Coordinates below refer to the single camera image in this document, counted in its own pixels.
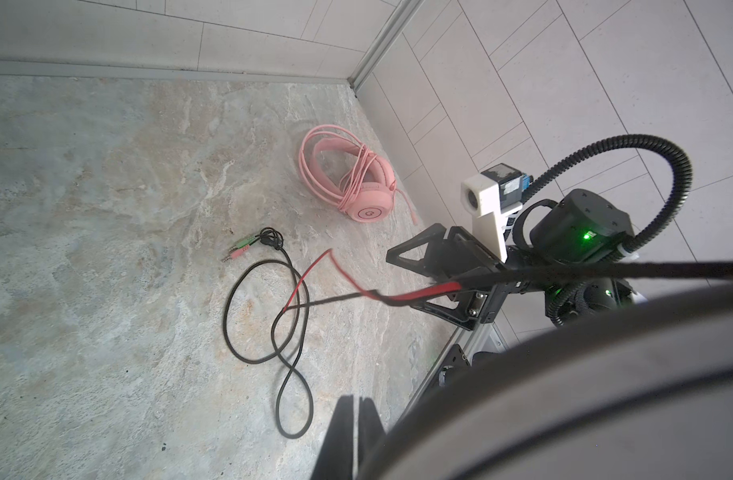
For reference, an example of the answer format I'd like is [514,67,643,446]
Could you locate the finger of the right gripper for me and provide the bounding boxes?
[385,223,462,279]
[411,293,479,331]

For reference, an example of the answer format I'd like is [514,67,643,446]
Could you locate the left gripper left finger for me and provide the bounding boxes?
[310,395,354,480]

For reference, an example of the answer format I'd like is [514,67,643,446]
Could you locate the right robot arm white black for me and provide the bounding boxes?
[386,134,693,331]

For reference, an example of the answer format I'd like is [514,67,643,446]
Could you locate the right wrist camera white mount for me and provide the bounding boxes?
[461,163,533,263]

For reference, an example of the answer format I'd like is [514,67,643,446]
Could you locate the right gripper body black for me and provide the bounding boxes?
[444,226,522,330]

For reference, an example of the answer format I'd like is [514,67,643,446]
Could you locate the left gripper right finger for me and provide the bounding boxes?
[358,397,385,465]

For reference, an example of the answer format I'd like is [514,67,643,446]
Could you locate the white black headphones with cable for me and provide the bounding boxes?
[352,261,733,479]

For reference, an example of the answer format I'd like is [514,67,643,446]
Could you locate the pink headphones with cable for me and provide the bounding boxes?
[298,124,418,224]

